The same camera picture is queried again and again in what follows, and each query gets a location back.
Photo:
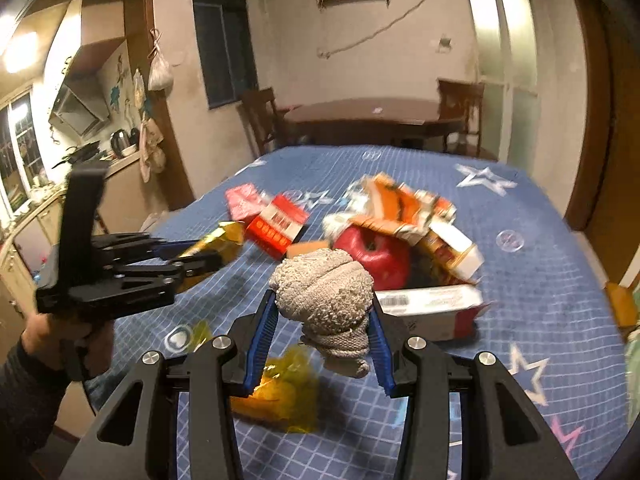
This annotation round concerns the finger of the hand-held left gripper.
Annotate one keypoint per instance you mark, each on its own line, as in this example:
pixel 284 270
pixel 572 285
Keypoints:
pixel 167 248
pixel 200 262

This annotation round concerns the kitchen counter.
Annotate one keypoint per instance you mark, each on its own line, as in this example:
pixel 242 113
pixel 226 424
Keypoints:
pixel 30 240

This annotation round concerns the red apple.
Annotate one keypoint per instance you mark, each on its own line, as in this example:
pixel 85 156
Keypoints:
pixel 380 260

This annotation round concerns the floral wall sticker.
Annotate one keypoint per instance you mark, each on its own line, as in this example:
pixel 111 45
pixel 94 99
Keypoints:
pixel 122 85

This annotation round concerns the hanging white plastic bag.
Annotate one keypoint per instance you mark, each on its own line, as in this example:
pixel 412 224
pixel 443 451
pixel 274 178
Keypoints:
pixel 160 75

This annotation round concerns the ceiling light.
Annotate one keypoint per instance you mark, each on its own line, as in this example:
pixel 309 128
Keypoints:
pixel 20 50

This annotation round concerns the red white cigarette box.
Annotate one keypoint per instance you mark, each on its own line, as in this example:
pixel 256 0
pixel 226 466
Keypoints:
pixel 275 225

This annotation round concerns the orange white crumpled wrapper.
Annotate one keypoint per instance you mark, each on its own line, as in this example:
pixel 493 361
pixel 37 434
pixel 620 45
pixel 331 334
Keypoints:
pixel 400 205

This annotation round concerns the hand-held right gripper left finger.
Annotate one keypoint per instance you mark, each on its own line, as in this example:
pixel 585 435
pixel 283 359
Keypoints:
pixel 262 340

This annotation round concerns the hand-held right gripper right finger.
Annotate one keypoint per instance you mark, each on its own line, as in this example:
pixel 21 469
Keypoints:
pixel 380 355

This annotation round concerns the gold foil wrapper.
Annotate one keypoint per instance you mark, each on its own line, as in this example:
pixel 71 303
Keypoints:
pixel 220 240

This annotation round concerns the steel range hood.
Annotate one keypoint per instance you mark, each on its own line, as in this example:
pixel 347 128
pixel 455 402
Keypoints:
pixel 80 110

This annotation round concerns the open orange white box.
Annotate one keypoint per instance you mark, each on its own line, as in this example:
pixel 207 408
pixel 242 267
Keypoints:
pixel 450 245

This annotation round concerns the frosted glass door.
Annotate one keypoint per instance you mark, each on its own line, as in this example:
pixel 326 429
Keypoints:
pixel 520 60

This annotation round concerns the small wooden chair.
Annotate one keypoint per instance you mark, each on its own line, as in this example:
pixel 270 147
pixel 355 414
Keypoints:
pixel 620 305

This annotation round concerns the green trash bag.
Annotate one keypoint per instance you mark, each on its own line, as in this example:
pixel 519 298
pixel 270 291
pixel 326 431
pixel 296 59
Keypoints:
pixel 634 355

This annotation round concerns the wooden dining chair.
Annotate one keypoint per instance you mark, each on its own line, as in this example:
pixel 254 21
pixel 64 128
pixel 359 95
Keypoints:
pixel 460 100
pixel 260 115

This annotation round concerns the white red cardboard box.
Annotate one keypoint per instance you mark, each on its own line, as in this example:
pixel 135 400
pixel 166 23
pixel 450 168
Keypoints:
pixel 430 310

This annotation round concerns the electric kettle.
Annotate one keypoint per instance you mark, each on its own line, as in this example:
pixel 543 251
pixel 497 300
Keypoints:
pixel 120 142

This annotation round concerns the black wok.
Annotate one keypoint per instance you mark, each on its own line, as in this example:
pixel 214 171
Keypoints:
pixel 80 152

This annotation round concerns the dark window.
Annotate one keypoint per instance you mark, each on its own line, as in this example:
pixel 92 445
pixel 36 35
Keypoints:
pixel 225 45

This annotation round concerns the grey knit sock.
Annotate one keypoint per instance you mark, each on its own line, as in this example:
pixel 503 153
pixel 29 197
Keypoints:
pixel 320 290

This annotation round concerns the large yellow cellophane wrapper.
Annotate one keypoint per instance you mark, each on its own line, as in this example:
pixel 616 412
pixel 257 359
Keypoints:
pixel 290 400

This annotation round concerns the brown wall cabinet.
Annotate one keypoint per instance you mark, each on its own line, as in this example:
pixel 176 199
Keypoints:
pixel 110 15

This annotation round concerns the blue star tablecloth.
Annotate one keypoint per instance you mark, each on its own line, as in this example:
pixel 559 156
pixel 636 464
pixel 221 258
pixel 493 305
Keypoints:
pixel 500 320

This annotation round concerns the small yellow cellophane wrapper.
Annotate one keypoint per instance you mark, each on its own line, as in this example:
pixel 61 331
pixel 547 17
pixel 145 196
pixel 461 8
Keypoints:
pixel 199 335

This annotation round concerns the person's left hand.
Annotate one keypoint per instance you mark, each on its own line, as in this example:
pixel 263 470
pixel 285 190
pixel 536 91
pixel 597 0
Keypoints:
pixel 37 335

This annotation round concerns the wall socket box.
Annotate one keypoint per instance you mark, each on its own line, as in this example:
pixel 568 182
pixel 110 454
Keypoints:
pixel 444 43

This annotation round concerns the kitchen window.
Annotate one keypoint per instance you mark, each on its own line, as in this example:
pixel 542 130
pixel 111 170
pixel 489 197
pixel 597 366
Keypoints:
pixel 22 145

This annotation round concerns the brown wooden door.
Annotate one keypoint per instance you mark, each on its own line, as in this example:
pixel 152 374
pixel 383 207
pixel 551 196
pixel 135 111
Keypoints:
pixel 600 160

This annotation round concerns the hanging kitchen cloths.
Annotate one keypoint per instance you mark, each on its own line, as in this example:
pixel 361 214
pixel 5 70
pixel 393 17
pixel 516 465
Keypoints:
pixel 150 145

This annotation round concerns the person's left forearm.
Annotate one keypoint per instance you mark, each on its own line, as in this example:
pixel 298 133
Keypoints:
pixel 30 400

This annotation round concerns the round wooden table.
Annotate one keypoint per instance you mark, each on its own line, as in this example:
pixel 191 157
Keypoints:
pixel 370 115

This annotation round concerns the small red carton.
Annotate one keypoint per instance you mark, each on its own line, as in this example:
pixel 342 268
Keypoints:
pixel 242 200

